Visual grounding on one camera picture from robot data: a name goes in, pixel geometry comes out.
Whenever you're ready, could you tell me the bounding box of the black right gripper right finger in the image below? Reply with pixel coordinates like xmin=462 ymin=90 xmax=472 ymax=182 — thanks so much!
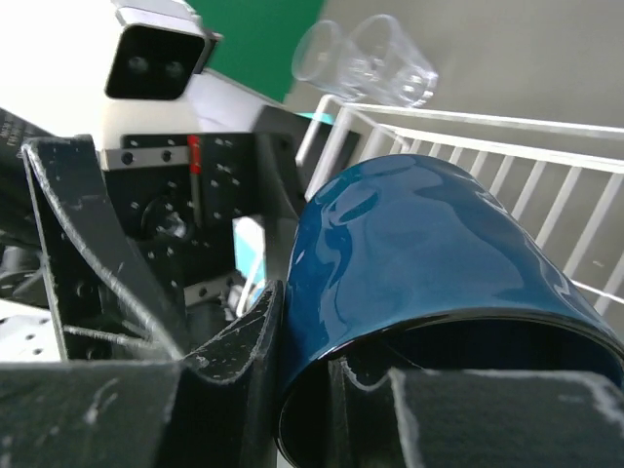
xmin=327 ymin=359 xmax=623 ymax=467

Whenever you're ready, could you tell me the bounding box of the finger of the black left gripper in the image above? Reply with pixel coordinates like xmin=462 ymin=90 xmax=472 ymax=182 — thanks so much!
xmin=21 ymin=136 xmax=190 ymax=360

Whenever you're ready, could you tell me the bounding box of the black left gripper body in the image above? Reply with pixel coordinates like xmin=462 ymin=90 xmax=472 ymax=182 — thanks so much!
xmin=98 ymin=131 xmax=302 ymax=317

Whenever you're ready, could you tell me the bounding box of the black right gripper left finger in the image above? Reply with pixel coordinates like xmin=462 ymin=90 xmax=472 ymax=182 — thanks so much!
xmin=1 ymin=281 xmax=283 ymax=467

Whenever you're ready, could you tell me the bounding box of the dark blue mug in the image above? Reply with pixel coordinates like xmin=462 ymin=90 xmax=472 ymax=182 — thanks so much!
xmin=276 ymin=154 xmax=623 ymax=467

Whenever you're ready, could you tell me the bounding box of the clear faceted glass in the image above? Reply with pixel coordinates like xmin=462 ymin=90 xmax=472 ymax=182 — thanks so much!
xmin=291 ymin=19 xmax=363 ymax=101
xmin=339 ymin=14 xmax=439 ymax=108

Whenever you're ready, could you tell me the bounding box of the black book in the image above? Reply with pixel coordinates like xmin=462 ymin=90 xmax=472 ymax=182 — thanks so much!
xmin=253 ymin=104 xmax=362 ymax=196

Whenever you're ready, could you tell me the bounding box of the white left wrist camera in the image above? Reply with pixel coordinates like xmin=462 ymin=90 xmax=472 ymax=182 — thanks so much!
xmin=86 ymin=1 xmax=211 ymax=149

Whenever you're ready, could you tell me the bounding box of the green ring binder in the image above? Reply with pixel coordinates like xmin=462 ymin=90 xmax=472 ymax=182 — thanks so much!
xmin=190 ymin=0 xmax=324 ymax=101

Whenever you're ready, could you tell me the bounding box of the white wire dish rack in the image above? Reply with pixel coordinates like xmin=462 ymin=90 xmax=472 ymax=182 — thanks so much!
xmin=296 ymin=95 xmax=623 ymax=319

